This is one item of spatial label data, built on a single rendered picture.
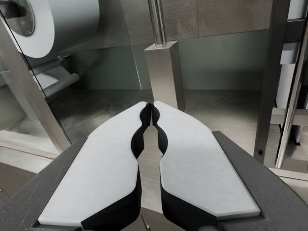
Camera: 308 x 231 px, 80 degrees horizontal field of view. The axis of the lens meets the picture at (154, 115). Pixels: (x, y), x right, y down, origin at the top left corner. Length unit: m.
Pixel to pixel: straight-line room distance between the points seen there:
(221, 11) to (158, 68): 0.33
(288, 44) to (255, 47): 0.45
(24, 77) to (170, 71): 0.41
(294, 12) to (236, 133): 0.37
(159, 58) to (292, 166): 0.45
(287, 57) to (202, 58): 0.50
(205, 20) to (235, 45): 0.15
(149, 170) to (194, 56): 0.55
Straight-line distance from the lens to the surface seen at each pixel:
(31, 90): 0.58
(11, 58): 0.56
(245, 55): 0.85
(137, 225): 0.66
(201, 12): 0.83
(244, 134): 0.64
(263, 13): 0.82
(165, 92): 0.66
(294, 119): 0.45
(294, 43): 0.41
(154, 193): 0.49
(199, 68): 0.89
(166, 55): 0.61
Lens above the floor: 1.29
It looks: 31 degrees down
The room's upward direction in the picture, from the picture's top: 12 degrees counter-clockwise
